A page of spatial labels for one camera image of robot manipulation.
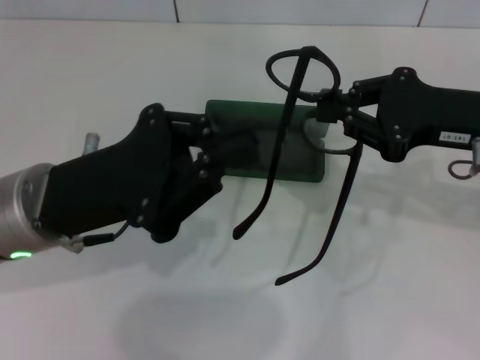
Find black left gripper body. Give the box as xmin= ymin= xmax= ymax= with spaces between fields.
xmin=37 ymin=103 xmax=198 ymax=244

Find arm cable with connector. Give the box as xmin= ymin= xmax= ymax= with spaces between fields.
xmin=447 ymin=136 xmax=480 ymax=181
xmin=59 ymin=220 xmax=138 ymax=255

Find left arm cable with connector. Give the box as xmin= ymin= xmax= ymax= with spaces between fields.
xmin=59 ymin=220 xmax=138 ymax=255

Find green glasses case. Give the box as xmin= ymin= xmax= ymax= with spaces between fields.
xmin=204 ymin=99 xmax=331 ymax=184

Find black glasses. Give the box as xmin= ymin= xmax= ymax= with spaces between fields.
xmin=232 ymin=45 xmax=363 ymax=287

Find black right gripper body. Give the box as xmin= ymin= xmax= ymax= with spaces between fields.
xmin=374 ymin=67 xmax=480 ymax=163

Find right arm cable with connector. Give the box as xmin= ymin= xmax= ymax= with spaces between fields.
xmin=447 ymin=136 xmax=480 ymax=181

